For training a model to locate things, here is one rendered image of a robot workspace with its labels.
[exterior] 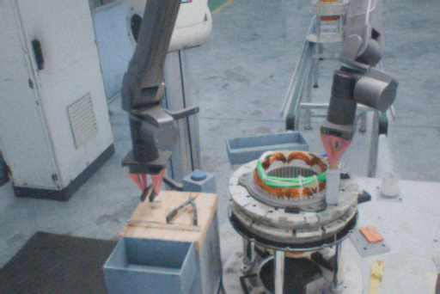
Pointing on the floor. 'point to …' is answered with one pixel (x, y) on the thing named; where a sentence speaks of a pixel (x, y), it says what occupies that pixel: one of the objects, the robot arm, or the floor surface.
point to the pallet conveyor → (382, 122)
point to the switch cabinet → (51, 98)
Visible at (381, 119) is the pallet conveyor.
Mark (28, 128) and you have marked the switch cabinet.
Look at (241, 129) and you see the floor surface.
